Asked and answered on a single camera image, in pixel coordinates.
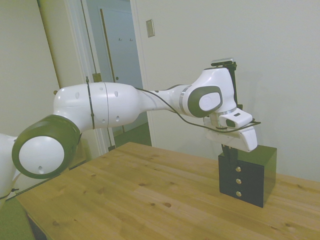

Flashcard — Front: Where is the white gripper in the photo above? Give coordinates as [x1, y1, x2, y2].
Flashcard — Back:
[203, 116, 259, 168]

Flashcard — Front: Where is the black drawer with brass knob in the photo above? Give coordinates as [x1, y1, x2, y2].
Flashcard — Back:
[218, 152, 265, 179]
[219, 170, 265, 192]
[219, 183, 265, 209]

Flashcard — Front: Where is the black three-drawer cabinet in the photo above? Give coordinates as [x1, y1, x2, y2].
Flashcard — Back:
[217, 145, 278, 209]

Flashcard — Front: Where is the white door with brass hinges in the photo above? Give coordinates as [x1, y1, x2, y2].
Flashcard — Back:
[36, 0, 119, 154]

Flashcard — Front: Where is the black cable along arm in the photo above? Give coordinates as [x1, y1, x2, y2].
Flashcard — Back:
[134, 87, 262, 131]

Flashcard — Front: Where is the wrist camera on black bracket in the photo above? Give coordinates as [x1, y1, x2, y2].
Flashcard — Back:
[206, 57, 262, 131]

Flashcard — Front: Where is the black strap around arm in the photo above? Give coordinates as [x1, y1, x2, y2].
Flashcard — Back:
[85, 76, 97, 130]

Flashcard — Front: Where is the metal light switch plate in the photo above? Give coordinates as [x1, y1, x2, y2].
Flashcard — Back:
[145, 19, 156, 39]

